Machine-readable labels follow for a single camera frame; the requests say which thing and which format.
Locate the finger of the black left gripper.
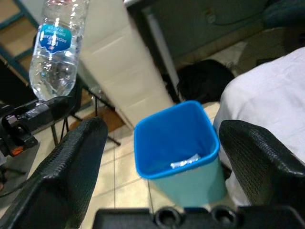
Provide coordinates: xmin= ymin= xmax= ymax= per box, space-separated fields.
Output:
xmin=22 ymin=95 xmax=78 ymax=127

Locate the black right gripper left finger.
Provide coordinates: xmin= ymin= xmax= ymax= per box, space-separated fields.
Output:
xmin=0 ymin=116 xmax=109 ymax=229

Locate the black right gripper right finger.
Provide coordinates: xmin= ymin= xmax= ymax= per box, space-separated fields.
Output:
xmin=218 ymin=119 xmax=305 ymax=208

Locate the clear plastic water bottle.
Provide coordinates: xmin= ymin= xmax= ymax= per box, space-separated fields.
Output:
xmin=28 ymin=0 xmax=91 ymax=101

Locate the teal framed wooden shelf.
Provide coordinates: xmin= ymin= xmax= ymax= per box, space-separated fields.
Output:
xmin=0 ymin=0 xmax=40 ymax=86

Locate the black metal stand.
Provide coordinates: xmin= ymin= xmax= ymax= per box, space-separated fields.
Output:
xmin=50 ymin=81 xmax=122 ymax=146

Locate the grey bed sheet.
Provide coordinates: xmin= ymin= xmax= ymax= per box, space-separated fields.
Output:
xmin=213 ymin=46 xmax=305 ymax=207

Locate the cream drawer cabinet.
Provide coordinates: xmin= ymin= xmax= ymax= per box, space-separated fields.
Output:
xmin=78 ymin=0 xmax=174 ymax=131

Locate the crumpled white paper trash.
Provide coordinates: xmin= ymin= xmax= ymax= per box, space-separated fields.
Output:
xmin=170 ymin=154 xmax=202 ymax=170

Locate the blue plastic waste bin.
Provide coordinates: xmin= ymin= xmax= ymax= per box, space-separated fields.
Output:
xmin=133 ymin=100 xmax=227 ymax=208

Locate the black bag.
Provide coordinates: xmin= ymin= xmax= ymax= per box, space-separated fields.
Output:
xmin=177 ymin=59 xmax=235 ymax=104

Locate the dark teal cushion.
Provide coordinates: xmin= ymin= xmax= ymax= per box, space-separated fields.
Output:
xmin=262 ymin=0 xmax=305 ymax=31

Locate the dark grey desk panel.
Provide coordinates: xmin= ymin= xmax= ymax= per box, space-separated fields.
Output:
xmin=123 ymin=0 xmax=272 ymax=101

